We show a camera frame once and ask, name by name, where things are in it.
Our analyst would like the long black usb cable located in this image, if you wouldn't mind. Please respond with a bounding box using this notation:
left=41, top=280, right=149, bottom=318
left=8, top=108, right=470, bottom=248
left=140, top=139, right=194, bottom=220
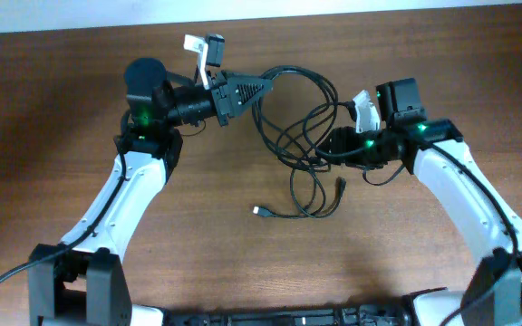
left=250, top=65, right=348, bottom=220

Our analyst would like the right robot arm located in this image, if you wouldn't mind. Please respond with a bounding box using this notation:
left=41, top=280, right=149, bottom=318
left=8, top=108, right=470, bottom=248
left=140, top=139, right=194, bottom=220
left=316, top=78, right=522, bottom=325

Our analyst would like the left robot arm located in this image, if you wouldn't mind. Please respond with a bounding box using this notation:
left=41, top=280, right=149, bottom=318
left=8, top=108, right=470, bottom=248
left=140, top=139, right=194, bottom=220
left=28, top=58, right=273, bottom=325

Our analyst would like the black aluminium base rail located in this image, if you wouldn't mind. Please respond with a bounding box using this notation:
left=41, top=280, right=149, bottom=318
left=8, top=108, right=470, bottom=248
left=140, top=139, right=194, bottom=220
left=163, top=299, right=415, bottom=326

